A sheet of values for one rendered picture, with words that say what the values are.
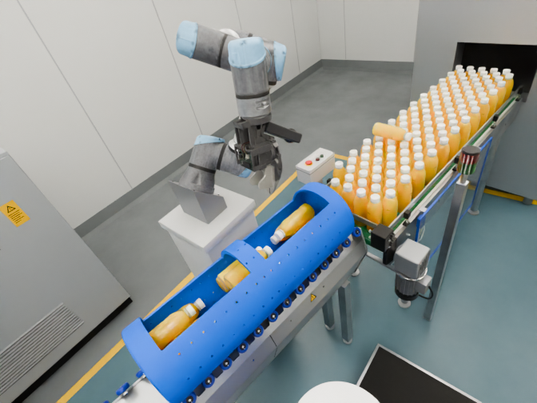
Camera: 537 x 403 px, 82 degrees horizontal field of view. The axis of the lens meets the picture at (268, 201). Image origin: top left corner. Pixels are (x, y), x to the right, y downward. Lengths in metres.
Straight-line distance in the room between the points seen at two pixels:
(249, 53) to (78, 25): 2.98
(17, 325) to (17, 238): 0.57
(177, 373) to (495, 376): 1.76
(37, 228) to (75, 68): 1.73
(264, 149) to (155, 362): 0.65
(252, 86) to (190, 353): 0.74
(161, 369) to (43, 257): 1.51
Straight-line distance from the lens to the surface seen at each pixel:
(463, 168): 1.45
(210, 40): 0.79
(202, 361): 1.04
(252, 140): 0.71
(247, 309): 1.04
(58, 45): 3.50
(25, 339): 2.63
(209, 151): 1.29
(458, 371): 2.24
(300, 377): 2.16
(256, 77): 0.68
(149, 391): 1.32
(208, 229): 1.34
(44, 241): 2.32
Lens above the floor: 2.02
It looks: 39 degrees down
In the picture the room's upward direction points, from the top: 15 degrees counter-clockwise
